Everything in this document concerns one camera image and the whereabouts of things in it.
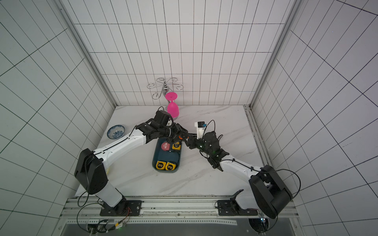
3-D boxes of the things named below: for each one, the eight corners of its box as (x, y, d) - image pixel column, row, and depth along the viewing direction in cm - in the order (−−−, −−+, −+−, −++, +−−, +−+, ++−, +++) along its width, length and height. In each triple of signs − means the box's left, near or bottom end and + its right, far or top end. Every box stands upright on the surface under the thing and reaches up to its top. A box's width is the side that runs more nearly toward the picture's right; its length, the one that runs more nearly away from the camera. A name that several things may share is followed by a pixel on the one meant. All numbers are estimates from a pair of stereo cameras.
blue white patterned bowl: (108, 139, 102) (105, 135, 98) (113, 129, 108) (110, 124, 103) (124, 139, 102) (121, 135, 98) (127, 129, 108) (125, 124, 104)
